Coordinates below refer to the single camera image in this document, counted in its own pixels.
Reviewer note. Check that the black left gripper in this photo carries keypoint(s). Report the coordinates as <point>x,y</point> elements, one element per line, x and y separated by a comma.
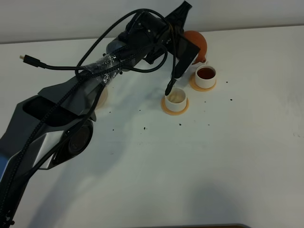
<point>146,31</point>

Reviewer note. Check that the beige round teapot coaster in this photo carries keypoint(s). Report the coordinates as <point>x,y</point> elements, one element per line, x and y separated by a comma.
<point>102,99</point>

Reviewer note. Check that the far white teacup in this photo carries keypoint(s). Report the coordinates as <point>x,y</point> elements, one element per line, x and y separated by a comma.
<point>205,76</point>

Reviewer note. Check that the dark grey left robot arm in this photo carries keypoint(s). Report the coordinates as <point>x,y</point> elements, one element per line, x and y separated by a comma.
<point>56,125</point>

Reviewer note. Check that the far orange cup coaster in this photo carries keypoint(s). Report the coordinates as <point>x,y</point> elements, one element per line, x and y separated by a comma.
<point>196,87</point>

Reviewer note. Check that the near white teacup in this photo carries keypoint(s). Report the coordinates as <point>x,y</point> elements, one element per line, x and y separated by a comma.
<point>176,100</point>

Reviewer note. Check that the white teacup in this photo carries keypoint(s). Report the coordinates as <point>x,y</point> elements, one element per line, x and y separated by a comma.
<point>176,100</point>
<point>205,76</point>

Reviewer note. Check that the orange cup coaster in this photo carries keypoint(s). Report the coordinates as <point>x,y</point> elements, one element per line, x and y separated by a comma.
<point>167,111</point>
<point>196,87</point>

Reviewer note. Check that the brown clay teapot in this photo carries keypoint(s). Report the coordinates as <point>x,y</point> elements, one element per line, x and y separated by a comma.
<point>197,39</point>

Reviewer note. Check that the near orange cup coaster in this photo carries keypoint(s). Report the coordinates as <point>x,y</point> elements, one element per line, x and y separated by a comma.
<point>167,111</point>

